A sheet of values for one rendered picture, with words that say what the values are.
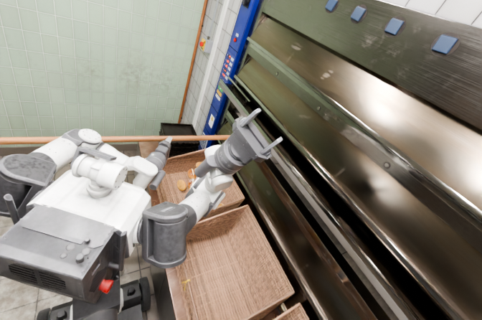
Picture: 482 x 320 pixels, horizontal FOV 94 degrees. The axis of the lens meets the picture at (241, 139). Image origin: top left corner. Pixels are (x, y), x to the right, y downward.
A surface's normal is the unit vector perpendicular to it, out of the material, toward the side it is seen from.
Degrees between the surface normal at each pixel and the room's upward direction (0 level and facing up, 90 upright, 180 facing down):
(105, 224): 0
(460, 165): 70
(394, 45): 90
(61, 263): 3
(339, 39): 90
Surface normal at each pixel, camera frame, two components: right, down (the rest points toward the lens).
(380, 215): -0.68, -0.25
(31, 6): 0.43, 0.63
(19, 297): 0.33, -0.78
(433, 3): -0.84, 0.02
